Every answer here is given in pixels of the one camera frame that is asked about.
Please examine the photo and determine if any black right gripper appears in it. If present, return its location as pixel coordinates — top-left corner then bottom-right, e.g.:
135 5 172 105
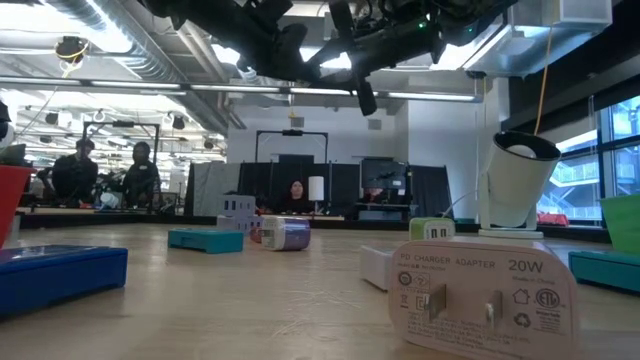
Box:
306 18 447 118

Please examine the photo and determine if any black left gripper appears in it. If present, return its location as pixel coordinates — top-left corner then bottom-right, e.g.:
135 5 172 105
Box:
238 23 322 85

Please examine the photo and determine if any green white cube charger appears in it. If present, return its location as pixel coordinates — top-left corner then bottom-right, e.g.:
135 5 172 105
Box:
408 216 457 242

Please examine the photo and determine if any purple white charger adapter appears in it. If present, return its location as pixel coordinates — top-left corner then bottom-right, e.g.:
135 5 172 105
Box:
259 214 312 252

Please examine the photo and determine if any teal box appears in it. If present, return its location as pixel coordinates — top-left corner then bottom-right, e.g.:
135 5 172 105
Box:
567 249 640 294
167 228 245 255

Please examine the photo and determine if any dark office desk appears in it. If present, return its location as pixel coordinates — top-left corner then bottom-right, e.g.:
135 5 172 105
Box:
355 201 416 222

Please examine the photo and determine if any long ceiling light strip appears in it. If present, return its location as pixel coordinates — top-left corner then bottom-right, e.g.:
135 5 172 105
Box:
0 74 484 104

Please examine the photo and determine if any black monitor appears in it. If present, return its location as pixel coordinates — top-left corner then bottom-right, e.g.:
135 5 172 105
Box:
360 157 409 192

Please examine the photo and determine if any white table lamp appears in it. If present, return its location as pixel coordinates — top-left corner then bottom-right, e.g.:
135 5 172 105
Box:
307 175 326 215

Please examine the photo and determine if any black curtain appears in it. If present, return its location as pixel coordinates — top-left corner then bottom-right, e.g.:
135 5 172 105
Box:
405 164 452 220

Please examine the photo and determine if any person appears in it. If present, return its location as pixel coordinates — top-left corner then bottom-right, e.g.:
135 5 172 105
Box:
278 179 312 216
49 138 100 208
121 141 162 209

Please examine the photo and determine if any black partition screen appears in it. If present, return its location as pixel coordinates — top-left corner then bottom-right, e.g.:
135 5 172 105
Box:
237 160 362 217

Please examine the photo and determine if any grey cloth cover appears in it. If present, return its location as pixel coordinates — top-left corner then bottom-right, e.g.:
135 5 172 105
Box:
184 160 242 219

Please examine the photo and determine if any white 20W charger adapter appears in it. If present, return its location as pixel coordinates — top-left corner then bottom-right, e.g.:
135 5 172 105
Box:
387 238 582 360

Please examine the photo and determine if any red bag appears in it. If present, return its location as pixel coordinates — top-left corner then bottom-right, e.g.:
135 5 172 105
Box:
536 212 570 228

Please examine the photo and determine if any green plastic basket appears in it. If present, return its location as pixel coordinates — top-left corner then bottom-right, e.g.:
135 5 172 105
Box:
598 194 640 254

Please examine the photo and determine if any red plastic basket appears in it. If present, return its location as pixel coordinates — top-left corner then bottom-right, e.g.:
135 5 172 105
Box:
0 164 39 251

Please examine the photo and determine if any blue flat box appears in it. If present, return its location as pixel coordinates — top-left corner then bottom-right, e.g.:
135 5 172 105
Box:
0 244 129 321

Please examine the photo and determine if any black gantry frame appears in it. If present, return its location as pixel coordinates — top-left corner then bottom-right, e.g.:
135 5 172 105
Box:
79 120 162 214
254 128 330 164

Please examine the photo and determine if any white projector cable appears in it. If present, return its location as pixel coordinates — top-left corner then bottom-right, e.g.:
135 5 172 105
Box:
438 188 482 222

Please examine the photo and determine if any yellow hanging cable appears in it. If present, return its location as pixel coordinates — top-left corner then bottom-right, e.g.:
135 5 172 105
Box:
532 27 555 137

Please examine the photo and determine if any black yellow cable reel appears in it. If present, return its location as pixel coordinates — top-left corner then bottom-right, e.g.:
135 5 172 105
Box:
53 34 92 66

